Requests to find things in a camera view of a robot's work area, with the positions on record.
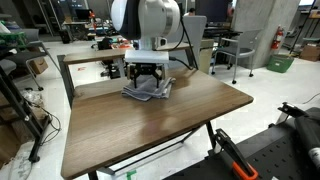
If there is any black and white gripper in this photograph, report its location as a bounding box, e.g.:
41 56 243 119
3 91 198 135
124 50 169 88

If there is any grey towel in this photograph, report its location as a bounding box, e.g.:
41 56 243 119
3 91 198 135
121 75 176 102

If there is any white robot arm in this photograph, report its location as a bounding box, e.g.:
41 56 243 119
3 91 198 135
111 0 180 87

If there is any black robot base cylinder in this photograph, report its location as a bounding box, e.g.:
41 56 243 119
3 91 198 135
293 107 320 168

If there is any wooden desk with shelf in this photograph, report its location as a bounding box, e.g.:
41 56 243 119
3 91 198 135
57 41 255 180

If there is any grey rolling chair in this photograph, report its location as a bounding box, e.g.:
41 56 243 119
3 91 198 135
214 29 261 84

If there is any cardboard box left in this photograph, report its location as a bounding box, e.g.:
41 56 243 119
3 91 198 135
30 58 48 74

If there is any cardboard box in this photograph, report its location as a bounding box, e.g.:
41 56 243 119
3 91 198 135
30 58 48 74
300 45 320 61

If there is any grey office chair left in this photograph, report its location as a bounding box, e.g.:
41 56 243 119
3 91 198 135
0 29 60 91

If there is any green plastic basket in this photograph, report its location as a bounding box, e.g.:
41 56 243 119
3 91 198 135
267 54 294 73

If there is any red fire extinguisher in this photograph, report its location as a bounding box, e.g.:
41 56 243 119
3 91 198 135
271 26 284 50

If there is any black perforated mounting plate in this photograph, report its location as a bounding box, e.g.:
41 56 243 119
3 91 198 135
164 118 320 180

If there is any cardboard box right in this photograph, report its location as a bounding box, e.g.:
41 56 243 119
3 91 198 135
300 45 320 61

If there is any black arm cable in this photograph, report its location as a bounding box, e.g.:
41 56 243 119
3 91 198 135
153 18 200 71

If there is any orange handled black clamp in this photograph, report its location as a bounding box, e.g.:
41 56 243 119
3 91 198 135
214 128 258 180

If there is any black cable on floor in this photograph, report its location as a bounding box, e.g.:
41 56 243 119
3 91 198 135
30 99 63 146

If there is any black metal rack frame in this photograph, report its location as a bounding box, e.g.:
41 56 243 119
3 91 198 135
0 67 51 163

